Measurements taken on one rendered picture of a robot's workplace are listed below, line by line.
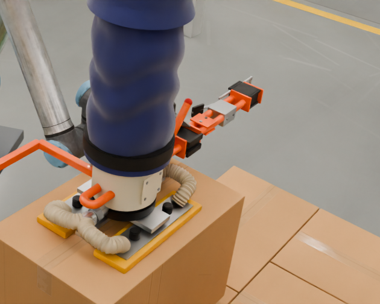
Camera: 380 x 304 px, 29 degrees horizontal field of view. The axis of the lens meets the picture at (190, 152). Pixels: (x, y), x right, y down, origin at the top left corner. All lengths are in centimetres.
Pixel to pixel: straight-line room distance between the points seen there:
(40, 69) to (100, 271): 63
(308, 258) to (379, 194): 143
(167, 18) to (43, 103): 67
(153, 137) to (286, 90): 309
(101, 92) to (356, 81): 352
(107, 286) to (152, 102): 45
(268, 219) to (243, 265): 28
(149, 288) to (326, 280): 90
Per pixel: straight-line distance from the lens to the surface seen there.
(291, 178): 395
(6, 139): 269
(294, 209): 284
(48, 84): 211
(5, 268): 194
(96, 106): 171
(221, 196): 208
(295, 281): 255
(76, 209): 194
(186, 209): 197
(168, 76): 165
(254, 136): 422
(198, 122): 211
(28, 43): 210
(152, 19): 154
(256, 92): 230
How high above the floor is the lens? 227
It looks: 35 degrees down
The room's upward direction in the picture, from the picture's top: 8 degrees clockwise
